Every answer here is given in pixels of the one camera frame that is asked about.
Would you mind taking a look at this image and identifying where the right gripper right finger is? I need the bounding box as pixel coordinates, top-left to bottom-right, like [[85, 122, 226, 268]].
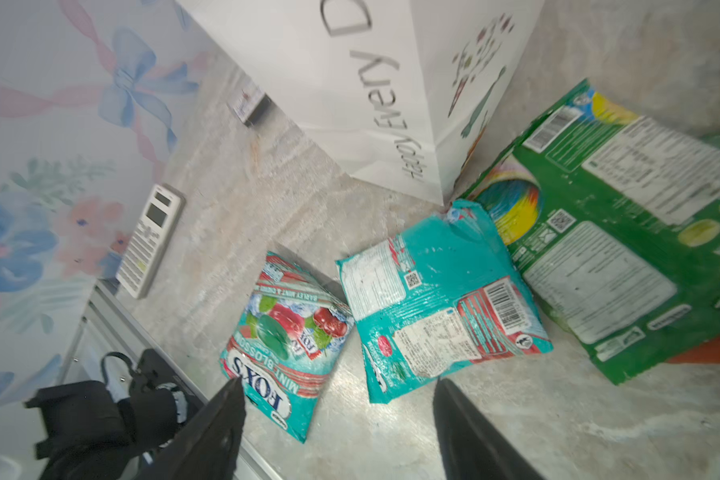
[[433, 379, 541, 479]]

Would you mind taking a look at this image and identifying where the green red Fox's bag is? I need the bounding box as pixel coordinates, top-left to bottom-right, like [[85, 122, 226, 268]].
[[220, 252, 355, 443]]

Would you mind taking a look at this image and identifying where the white calculator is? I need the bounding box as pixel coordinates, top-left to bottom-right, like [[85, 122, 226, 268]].
[[116, 184, 185, 299]]

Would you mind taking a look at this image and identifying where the orange green snack bag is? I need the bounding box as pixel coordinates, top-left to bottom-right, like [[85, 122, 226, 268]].
[[668, 337, 720, 365]]

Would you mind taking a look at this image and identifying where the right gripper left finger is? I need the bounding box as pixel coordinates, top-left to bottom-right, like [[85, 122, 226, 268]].
[[137, 377, 246, 480]]

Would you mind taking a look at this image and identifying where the white paper gift bag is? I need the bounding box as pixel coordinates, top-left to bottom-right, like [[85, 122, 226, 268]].
[[184, 0, 542, 205]]

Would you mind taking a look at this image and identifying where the teal candy bag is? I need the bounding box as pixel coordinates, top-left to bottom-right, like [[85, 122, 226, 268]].
[[337, 200, 553, 404]]

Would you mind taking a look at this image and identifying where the green Fox's candy bag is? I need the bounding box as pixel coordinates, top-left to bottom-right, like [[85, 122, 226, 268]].
[[464, 81, 720, 384]]

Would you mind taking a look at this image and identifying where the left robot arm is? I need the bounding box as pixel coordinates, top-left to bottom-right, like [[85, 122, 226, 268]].
[[24, 348, 204, 479]]

